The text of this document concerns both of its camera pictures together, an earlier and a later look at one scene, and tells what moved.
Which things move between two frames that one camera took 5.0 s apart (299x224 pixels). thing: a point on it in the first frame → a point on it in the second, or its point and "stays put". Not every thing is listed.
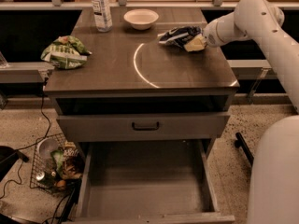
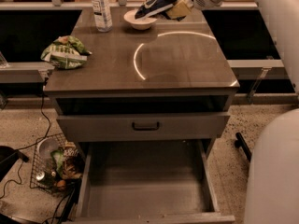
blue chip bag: x=178 y=35 → x=159 y=2
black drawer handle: x=136 y=128 stays put
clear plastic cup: x=46 y=147 stays put
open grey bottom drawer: x=148 y=182 stays put
